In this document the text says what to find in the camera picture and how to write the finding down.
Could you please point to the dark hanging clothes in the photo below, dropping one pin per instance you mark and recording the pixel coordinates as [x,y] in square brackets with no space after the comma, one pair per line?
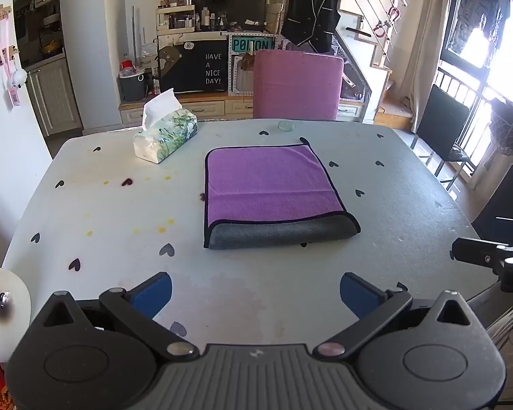
[483,4]

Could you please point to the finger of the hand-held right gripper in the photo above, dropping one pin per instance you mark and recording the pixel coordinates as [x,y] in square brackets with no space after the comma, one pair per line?
[479,251]

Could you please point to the green lettered sign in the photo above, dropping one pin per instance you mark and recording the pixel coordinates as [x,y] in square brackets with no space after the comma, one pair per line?
[251,44]

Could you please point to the pink chair back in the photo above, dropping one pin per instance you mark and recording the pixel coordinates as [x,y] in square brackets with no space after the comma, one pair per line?
[297,85]

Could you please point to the white shelf rack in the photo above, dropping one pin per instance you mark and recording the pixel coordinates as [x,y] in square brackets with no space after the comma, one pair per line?
[175,19]

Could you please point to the pink wall hanger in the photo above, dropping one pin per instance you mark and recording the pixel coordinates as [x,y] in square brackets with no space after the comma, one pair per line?
[8,59]

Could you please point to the wooden staircase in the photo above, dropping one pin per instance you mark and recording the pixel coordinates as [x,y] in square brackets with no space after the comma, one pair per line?
[380,81]

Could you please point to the black printed banner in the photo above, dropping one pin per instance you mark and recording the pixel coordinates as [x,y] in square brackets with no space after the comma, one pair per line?
[196,68]

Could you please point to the white round plush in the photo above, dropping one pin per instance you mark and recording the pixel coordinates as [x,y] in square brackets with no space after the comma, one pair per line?
[6,324]

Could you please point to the beige curtain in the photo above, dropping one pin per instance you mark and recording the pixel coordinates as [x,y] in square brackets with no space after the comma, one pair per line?
[425,38]

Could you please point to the hanging mesh net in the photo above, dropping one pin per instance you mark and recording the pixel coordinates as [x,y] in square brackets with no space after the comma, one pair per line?
[511,130]

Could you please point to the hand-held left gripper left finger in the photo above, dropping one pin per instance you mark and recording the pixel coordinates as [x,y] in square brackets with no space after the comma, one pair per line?
[153,294]

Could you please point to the black jacket with white trim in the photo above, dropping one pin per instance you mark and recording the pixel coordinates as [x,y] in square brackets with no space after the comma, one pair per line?
[312,8]

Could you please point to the purple and grey towel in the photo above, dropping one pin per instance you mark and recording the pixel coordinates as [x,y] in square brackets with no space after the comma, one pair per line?
[269,179]

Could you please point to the wooden drawer cabinet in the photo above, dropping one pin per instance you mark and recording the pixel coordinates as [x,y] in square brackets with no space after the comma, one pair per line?
[188,109]

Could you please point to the leaf-print tissue box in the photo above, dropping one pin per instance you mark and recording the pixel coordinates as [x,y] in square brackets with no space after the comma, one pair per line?
[166,136]

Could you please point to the black chair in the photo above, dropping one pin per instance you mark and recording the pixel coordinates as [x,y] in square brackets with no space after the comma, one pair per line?
[506,205]
[440,124]

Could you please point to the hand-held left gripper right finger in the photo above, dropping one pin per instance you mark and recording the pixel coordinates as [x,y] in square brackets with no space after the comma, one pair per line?
[359,295]

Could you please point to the grey bucket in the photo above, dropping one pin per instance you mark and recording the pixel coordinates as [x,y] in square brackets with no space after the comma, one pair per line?
[132,87]

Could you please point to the white kitchen cabinet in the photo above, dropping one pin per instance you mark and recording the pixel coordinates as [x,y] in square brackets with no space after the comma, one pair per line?
[55,98]

